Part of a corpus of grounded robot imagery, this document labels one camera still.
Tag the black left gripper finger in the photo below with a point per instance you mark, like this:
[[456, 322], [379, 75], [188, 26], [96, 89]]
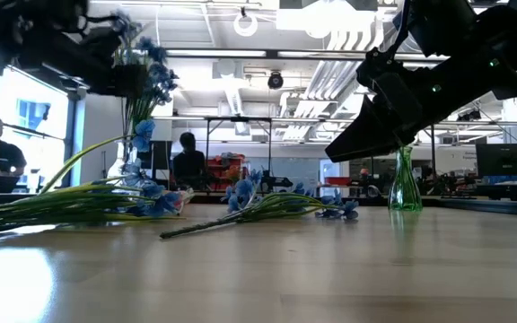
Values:
[[106, 78]]

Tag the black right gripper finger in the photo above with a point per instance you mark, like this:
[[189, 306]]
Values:
[[361, 143]]

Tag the blue flower bunch long stems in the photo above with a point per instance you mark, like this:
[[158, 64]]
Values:
[[61, 204]]

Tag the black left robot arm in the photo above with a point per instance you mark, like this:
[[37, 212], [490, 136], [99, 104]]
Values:
[[16, 11]]

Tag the green glass vase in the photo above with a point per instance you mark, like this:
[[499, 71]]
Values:
[[404, 188]]

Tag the clear glass vase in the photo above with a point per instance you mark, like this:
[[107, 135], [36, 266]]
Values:
[[117, 172]]

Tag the white door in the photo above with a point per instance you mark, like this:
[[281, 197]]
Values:
[[330, 172]]

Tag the red bin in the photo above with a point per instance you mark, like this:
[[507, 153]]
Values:
[[338, 181]]

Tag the black ceiling track lights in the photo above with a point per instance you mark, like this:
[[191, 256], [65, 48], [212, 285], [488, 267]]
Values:
[[469, 116]]

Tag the black background robot device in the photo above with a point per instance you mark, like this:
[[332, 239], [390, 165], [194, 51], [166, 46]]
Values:
[[278, 181]]

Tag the seated person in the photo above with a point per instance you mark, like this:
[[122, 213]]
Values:
[[189, 166]]

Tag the white ceiling light panel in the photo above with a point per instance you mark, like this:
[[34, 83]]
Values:
[[326, 18]]

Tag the black overhead light bar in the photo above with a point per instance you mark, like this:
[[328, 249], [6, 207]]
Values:
[[272, 54]]

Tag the red storage shelf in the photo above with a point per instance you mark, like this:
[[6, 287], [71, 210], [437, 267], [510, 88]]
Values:
[[216, 168]]

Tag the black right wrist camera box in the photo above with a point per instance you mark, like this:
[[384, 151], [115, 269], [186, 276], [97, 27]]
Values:
[[379, 67]]

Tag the black background table frame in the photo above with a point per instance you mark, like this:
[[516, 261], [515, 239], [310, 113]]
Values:
[[240, 119], [433, 152]]

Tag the black ceiling camera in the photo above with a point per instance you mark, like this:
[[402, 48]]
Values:
[[275, 81]]

